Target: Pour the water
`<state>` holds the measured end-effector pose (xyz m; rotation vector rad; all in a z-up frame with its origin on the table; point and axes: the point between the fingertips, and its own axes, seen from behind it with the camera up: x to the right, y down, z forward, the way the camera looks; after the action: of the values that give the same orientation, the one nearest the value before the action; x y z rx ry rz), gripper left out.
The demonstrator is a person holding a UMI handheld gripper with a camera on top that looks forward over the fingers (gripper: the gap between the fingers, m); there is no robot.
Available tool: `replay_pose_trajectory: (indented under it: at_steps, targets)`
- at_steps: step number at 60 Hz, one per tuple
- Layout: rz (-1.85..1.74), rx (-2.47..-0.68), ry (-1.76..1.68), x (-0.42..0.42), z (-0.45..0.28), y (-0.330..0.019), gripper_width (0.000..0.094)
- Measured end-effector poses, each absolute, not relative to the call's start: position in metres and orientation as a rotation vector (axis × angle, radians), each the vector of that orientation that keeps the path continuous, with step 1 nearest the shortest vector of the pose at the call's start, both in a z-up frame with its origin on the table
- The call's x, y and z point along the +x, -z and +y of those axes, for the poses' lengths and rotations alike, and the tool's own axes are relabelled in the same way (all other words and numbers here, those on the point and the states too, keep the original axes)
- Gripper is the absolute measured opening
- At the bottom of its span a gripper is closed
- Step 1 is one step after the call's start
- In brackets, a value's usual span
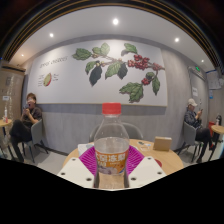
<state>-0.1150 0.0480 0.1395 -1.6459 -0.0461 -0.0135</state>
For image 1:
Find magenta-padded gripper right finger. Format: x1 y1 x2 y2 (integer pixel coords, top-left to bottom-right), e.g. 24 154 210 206
124 145 167 189

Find dark flask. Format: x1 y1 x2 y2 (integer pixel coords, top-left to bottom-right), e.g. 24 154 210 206
215 114 223 127

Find clear red-capped drink bottle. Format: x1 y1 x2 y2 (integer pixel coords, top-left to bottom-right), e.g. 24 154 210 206
93 102 130 190

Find red bin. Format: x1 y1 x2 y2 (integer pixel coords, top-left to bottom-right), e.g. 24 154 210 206
208 121 216 138

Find round wooden side table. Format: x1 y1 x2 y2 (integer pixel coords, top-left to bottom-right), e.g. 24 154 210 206
0 118 14 159
210 124 224 161

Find person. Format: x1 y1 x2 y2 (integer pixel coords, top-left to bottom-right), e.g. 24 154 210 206
9 92 44 163
184 98 214 164

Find grey chair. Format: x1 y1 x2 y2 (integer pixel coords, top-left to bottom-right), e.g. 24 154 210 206
176 120 204 164
21 119 49 164
88 121 144 144

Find small clear bottle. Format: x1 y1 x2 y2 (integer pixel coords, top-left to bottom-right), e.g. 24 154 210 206
3 107 9 124

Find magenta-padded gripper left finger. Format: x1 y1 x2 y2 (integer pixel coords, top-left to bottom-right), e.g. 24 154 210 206
57 145 100 190

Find coffee plant wall mural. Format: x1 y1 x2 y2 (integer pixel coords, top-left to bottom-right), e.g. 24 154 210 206
27 39 169 108

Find brown cardboard box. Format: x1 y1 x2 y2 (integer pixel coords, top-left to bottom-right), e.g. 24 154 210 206
152 136 173 152

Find round ceiling lights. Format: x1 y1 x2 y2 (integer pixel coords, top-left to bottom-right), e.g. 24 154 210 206
19 18 181 58

